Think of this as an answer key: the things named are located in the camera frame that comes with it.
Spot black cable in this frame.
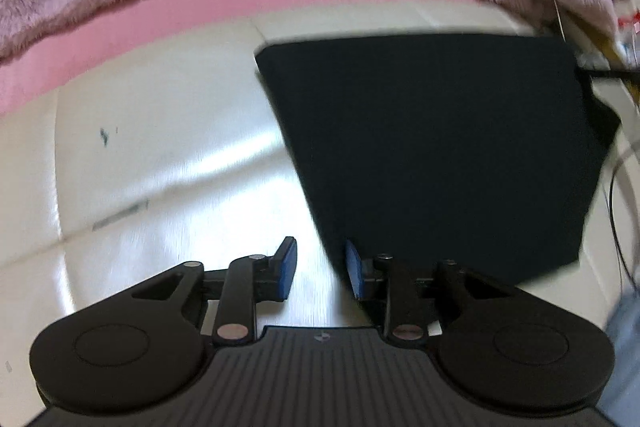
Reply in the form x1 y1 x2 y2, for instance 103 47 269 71
606 147 640 293

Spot white leather bed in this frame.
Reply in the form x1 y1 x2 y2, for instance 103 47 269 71
0 0 640 427

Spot pink bed sheet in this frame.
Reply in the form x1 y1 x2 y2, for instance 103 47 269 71
0 0 476 115

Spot white cable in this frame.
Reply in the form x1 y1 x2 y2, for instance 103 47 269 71
550 0 568 42

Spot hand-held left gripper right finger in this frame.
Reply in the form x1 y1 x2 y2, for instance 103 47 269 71
344 239 506 349

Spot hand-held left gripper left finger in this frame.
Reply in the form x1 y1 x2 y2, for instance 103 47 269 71
132 236 299 348

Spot person's leg in jeans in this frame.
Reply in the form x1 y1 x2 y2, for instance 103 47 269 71
597 292 640 427

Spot black pants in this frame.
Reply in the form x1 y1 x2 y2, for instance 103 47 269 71
254 33 622 288

